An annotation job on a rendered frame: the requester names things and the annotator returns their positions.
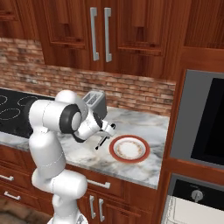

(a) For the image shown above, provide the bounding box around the wooden base cupboard door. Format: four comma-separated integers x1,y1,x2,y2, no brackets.
96,194,154,224
76,191,99,224

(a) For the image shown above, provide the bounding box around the tall wooden oven cabinet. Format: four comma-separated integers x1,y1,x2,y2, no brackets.
151,0,224,224

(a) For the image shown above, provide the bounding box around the silver wall cupboard handle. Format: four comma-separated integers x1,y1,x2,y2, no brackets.
103,7,113,63
89,7,101,62

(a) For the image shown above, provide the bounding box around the wooden wall cupboard door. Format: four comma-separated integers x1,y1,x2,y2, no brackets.
100,0,187,81
0,0,41,41
38,0,102,72

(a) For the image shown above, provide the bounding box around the silver oven knob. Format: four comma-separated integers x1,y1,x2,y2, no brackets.
192,189,204,204

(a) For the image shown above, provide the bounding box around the silver base cupboard handle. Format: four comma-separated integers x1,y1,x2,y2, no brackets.
98,198,106,223
88,194,97,220

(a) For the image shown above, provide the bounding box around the red-rimmed white plate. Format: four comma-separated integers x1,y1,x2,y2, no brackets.
108,134,151,165

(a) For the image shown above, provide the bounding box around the black hob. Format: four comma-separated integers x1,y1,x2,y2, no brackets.
0,87,57,140

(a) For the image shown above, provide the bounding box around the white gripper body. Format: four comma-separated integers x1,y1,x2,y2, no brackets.
99,122,117,138

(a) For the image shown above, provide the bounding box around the white oven with black panel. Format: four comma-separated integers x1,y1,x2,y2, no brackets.
161,173,224,224

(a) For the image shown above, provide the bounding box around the silver drawer handle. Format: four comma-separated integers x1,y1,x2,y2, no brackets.
0,173,15,182
3,190,22,202
86,178,112,190

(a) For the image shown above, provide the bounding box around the grey toaster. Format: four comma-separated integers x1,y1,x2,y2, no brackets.
81,90,109,121

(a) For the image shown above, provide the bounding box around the wooden drawer front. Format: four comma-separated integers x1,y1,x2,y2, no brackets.
0,183,53,212
0,164,38,189
65,164,127,200

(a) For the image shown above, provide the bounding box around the grey built-in oven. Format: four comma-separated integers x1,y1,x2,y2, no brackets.
169,68,224,171

